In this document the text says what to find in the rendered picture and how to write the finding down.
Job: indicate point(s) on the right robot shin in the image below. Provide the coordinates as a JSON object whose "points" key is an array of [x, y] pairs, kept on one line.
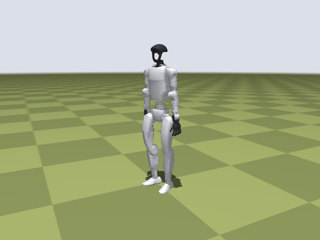
{"points": [[153, 160]]}

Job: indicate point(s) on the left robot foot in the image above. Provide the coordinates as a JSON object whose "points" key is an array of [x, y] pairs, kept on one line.
{"points": [[165, 188]]}

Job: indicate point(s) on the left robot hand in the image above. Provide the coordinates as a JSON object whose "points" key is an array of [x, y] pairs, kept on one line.
{"points": [[175, 126]]}

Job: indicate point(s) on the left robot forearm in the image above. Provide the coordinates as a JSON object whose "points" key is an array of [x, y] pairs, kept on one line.
{"points": [[175, 106]]}

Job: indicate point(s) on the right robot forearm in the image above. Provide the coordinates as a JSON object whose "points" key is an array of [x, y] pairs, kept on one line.
{"points": [[147, 103]]}

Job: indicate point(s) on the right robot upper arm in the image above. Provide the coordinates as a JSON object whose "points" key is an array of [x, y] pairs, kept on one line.
{"points": [[146, 91]]}

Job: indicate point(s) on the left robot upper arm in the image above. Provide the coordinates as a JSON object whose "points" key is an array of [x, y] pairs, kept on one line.
{"points": [[172, 74]]}

